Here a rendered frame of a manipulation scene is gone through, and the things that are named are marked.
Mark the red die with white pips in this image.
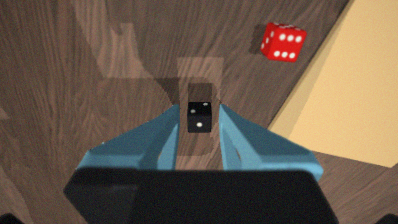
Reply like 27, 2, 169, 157
260, 22, 307, 62

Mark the black die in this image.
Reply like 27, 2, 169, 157
187, 102, 212, 133

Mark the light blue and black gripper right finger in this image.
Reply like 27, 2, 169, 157
219, 104, 323, 182

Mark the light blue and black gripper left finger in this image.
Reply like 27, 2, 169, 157
77, 104, 180, 170

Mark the tan flat mat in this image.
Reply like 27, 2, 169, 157
267, 0, 398, 168

